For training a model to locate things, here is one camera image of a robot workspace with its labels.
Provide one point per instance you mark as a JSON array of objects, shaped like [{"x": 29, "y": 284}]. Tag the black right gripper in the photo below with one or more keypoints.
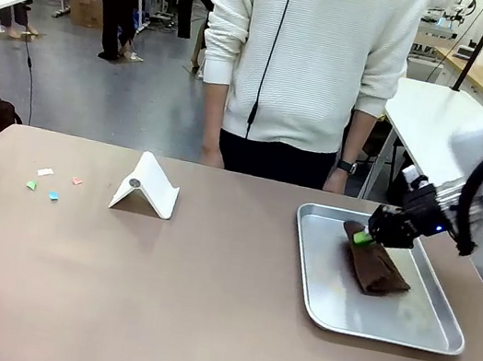
[{"x": 422, "y": 205}]

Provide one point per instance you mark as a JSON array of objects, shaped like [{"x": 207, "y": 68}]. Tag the brown cloth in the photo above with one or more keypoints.
[{"x": 375, "y": 272}]

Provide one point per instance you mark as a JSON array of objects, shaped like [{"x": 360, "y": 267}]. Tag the person's left forearm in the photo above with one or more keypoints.
[{"x": 357, "y": 135}]

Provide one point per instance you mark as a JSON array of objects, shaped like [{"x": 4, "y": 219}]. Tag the person's right forearm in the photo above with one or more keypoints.
[{"x": 215, "y": 115}]

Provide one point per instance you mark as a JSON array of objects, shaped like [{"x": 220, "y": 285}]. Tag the person's left hand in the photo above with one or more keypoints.
[{"x": 336, "y": 182}]

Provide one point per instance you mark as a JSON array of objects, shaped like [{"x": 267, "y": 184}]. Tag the person's right hand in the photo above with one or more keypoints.
[{"x": 213, "y": 157}]

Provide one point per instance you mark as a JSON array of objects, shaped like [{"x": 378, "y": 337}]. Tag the black wristwatch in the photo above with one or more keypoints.
[{"x": 347, "y": 166}]

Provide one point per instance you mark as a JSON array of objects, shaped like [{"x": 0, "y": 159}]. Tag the metal tray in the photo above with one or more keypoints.
[{"x": 333, "y": 299}]

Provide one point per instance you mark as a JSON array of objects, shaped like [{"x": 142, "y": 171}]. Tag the large white side table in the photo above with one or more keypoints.
[{"x": 431, "y": 111}]

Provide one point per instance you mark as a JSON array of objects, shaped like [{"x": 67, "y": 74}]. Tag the person's black trousers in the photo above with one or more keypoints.
[{"x": 273, "y": 160}]

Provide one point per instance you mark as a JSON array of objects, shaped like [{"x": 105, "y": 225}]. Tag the wooden desk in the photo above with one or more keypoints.
[{"x": 479, "y": 77}]

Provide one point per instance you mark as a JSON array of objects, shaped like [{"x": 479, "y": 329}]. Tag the person's white knit sweater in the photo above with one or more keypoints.
[{"x": 319, "y": 58}]

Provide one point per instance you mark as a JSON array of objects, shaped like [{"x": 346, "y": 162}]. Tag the black stand pole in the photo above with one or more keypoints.
[{"x": 478, "y": 44}]

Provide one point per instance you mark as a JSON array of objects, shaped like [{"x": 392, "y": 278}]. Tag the white roller stand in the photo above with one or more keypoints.
[{"x": 146, "y": 187}]

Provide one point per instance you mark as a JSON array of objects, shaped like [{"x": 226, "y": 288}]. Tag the blue paper scrap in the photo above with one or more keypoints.
[{"x": 53, "y": 195}]

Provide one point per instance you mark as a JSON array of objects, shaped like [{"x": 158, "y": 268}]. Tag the green paper scrap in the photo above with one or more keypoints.
[{"x": 32, "y": 185}]

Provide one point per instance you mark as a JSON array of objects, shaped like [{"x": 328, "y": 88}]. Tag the cardboard box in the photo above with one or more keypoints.
[{"x": 84, "y": 10}]

